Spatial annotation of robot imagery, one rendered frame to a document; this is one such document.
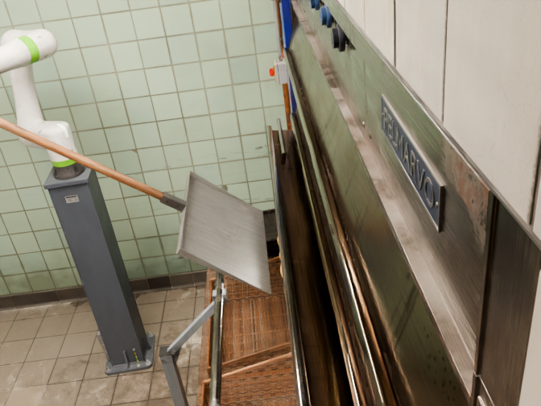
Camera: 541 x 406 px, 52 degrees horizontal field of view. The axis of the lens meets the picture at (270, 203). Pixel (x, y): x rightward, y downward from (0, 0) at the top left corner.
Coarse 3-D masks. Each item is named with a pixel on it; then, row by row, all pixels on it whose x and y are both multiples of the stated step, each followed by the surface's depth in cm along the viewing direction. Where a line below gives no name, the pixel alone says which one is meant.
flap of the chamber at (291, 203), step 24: (288, 144) 214; (288, 168) 196; (288, 192) 181; (288, 216) 168; (288, 240) 156; (312, 240) 157; (312, 264) 147; (312, 288) 138; (312, 312) 130; (312, 336) 123; (336, 336) 124; (312, 360) 117; (336, 360) 117; (312, 384) 111; (336, 384) 112
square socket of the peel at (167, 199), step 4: (164, 192) 201; (164, 196) 199; (168, 196) 200; (172, 196) 202; (160, 200) 200; (164, 200) 200; (168, 200) 200; (172, 200) 200; (176, 200) 201; (180, 200) 202; (164, 204) 201; (168, 204) 201; (172, 204) 201; (176, 204) 201; (180, 204) 201; (184, 204) 202; (176, 208) 202; (180, 208) 202
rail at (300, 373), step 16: (272, 144) 208; (272, 160) 196; (272, 176) 188; (288, 256) 146; (288, 272) 140; (288, 288) 134; (288, 304) 130; (304, 368) 113; (304, 384) 109; (304, 400) 105
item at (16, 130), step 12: (0, 120) 182; (12, 132) 183; (24, 132) 184; (48, 144) 186; (72, 156) 189; (84, 156) 191; (96, 168) 192; (108, 168) 193; (120, 180) 195; (132, 180) 196; (144, 192) 198; (156, 192) 199
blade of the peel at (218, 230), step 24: (192, 192) 219; (216, 192) 230; (192, 216) 204; (216, 216) 214; (240, 216) 224; (192, 240) 192; (216, 240) 200; (240, 240) 209; (264, 240) 219; (216, 264) 188; (240, 264) 196; (264, 264) 205; (264, 288) 192
